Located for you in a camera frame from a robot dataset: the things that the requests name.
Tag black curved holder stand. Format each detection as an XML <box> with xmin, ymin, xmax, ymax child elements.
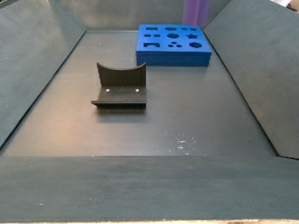
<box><xmin>91</xmin><ymin>64</ymin><xmax>147</xmax><ymax>108</ymax></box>

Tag purple star-shaped prism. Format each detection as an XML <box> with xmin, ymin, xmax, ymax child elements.
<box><xmin>183</xmin><ymin>0</ymin><xmax>211</xmax><ymax>27</ymax></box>

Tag blue foam shape board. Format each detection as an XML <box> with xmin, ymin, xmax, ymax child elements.
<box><xmin>135</xmin><ymin>24</ymin><xmax>211</xmax><ymax>67</ymax></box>

